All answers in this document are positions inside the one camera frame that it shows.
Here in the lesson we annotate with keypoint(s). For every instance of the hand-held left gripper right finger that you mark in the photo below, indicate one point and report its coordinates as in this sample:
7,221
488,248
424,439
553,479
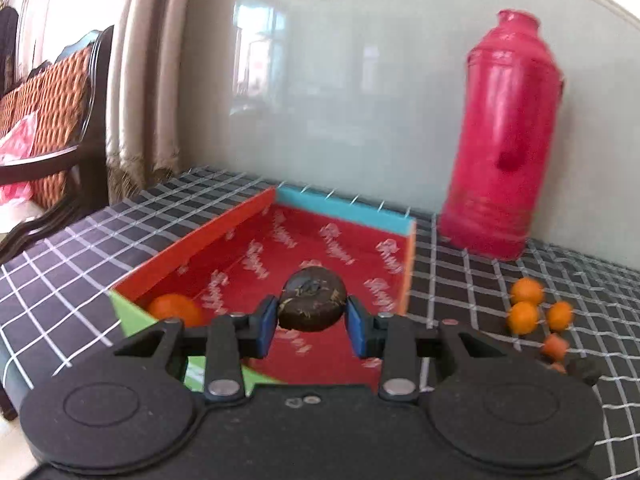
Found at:
355,325

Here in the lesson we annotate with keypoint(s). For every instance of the small orange kumquat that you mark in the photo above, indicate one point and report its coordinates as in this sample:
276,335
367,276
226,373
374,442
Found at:
528,291
523,318
559,316
555,347

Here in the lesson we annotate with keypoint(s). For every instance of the red cardboard box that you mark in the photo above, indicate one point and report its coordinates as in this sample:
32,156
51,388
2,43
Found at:
280,280

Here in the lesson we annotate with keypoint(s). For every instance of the beige curtain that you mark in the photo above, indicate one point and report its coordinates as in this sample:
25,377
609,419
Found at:
145,70

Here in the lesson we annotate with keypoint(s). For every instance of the black white checkered tablecloth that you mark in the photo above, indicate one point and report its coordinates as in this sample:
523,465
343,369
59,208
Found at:
500,285

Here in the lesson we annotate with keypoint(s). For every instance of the dark wooden patterned chair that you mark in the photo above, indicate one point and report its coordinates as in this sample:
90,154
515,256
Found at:
55,110

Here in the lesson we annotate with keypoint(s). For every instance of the pink plastic bag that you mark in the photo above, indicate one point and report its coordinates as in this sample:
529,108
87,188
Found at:
17,150

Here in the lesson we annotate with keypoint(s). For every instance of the red thermos bottle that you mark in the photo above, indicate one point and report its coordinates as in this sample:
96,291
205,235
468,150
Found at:
505,145

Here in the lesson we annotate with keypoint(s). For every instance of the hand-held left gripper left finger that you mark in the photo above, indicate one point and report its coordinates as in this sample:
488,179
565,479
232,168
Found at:
268,321

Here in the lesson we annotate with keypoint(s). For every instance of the orange tangerine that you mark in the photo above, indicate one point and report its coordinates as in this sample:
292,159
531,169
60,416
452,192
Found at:
174,312

